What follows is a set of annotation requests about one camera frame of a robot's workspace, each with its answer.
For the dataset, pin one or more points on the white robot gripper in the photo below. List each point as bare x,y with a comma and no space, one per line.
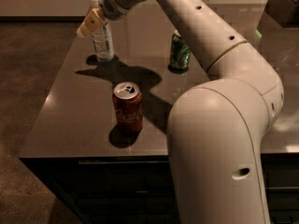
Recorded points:
112,6

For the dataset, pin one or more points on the clear plastic water bottle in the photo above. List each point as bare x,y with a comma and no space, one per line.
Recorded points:
103,43

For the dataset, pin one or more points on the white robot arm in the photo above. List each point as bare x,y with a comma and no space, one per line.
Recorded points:
214,130

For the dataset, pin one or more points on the red Coca-Cola can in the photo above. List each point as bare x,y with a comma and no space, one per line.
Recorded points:
127,101

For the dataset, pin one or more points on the green soda can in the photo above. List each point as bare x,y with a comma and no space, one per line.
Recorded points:
179,53

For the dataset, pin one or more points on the dark drawer cabinet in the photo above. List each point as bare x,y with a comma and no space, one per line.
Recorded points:
111,190

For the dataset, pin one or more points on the dark box with snacks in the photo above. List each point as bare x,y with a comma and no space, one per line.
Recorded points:
284,12

